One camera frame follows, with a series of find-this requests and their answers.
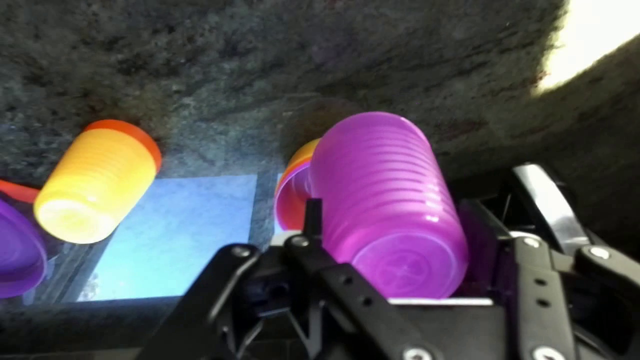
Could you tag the orange yellow plastic cup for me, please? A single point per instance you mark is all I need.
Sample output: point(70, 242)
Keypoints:
point(90, 190)

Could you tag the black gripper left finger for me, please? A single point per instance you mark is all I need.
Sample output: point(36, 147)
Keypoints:
point(301, 306)

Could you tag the purple plastic plate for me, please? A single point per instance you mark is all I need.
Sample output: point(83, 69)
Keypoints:
point(20, 253)

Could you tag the pink plastic bowl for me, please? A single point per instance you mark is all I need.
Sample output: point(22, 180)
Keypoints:
point(293, 201)

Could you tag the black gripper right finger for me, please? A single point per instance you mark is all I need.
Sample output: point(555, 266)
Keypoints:
point(573, 306)

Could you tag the purple plastic cup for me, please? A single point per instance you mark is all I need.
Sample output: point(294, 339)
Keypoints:
point(386, 201)

